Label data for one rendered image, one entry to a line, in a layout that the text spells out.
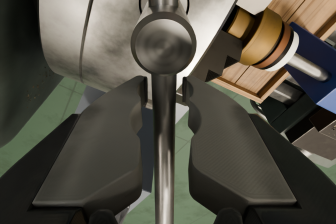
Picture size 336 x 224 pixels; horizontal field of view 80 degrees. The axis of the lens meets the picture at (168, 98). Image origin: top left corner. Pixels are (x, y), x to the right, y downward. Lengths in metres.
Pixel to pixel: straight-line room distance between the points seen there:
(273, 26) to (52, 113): 2.06
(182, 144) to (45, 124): 1.39
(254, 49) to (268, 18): 0.04
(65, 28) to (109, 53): 0.04
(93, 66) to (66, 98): 1.80
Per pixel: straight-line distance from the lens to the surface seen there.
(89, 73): 0.21
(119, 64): 0.18
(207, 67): 0.26
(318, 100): 0.43
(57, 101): 2.06
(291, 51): 0.34
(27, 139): 2.65
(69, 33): 0.18
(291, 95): 0.75
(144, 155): 0.67
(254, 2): 0.30
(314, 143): 0.77
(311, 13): 0.61
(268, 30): 0.31
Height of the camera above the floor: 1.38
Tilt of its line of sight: 52 degrees down
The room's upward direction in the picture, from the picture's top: 177 degrees counter-clockwise
